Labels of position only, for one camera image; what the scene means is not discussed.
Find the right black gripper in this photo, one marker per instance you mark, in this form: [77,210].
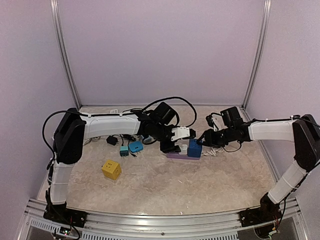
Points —
[209,139]

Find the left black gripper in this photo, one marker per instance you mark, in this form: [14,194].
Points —
[171,148]

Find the white USB charger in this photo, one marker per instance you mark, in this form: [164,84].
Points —
[182,148]

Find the dark blue cube socket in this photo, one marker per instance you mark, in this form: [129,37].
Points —
[194,149]

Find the teal USB charger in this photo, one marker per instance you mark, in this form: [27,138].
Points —
[124,151]

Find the purple power strip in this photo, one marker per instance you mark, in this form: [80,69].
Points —
[181,157]

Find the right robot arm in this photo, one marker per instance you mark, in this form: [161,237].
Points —
[302,131]

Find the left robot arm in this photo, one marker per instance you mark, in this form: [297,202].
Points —
[161,123]

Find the light blue charger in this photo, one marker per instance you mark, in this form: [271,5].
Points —
[146,139]

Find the blue rounded charger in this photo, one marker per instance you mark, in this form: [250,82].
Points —
[135,147]

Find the yellow cube socket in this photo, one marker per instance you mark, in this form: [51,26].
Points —
[111,169]

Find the white power strip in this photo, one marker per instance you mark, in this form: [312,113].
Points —
[114,111]

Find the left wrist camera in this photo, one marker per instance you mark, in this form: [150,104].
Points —
[182,132]

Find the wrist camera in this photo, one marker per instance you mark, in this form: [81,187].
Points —
[182,132]
[212,121]

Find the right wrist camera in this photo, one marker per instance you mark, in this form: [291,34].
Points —
[212,121]

